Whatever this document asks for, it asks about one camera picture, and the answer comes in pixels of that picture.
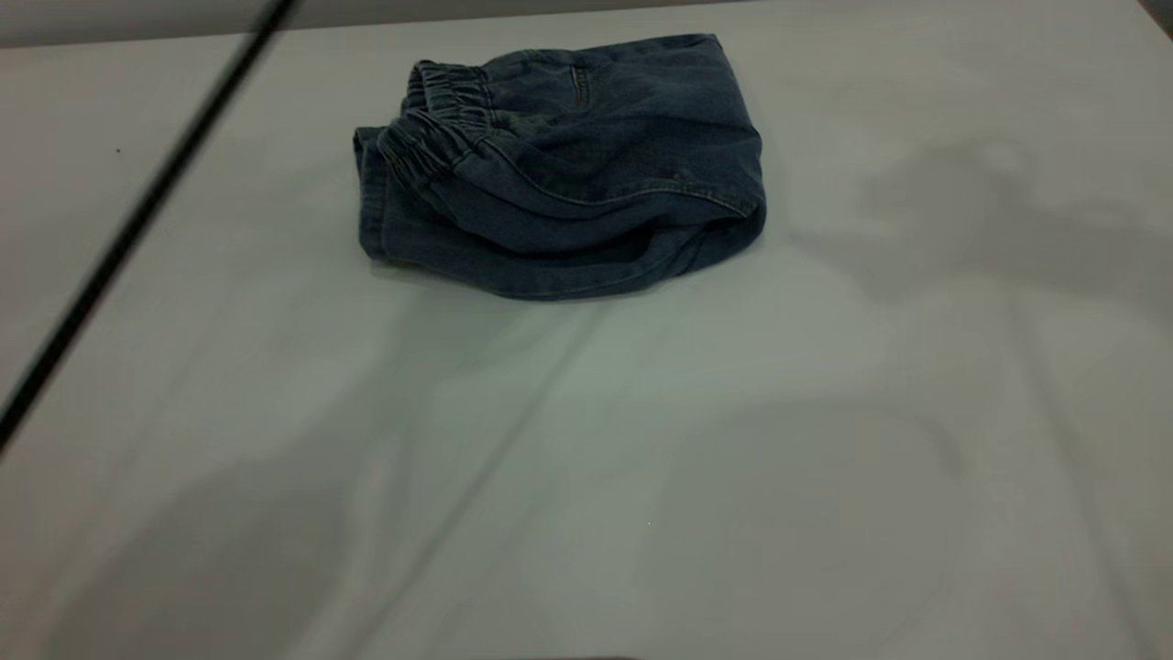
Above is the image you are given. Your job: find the blue denim pants basketball print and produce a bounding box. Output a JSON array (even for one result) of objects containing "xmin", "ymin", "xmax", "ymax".
[{"xmin": 353, "ymin": 34, "xmax": 768, "ymax": 302}]

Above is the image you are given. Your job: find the black braided cable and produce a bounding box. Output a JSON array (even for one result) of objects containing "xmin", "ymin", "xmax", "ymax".
[{"xmin": 0, "ymin": 0, "xmax": 299, "ymax": 452}]

